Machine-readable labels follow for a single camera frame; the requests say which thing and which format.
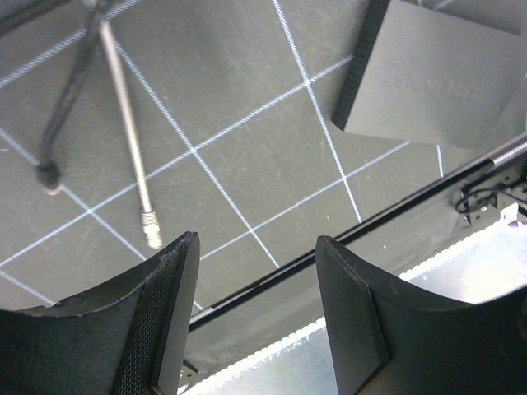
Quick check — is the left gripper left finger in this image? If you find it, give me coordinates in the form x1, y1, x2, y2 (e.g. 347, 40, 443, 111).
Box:
1, 231, 200, 394

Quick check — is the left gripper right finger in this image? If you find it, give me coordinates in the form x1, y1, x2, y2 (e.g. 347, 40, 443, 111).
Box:
315, 236, 526, 394

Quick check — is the grey ethernet cable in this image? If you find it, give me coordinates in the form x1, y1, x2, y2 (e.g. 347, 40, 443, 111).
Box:
98, 20, 164, 249

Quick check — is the black ethernet cable green plug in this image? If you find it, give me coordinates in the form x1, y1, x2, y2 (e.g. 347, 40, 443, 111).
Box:
0, 0, 110, 195

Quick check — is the black network switch box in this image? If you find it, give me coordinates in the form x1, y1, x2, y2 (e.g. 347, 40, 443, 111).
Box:
332, 1, 526, 150

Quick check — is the black grid mat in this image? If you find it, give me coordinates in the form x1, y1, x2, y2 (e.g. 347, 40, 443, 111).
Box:
0, 0, 527, 314

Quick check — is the white slotted cable duct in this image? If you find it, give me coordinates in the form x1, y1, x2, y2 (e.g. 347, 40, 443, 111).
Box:
191, 223, 526, 394

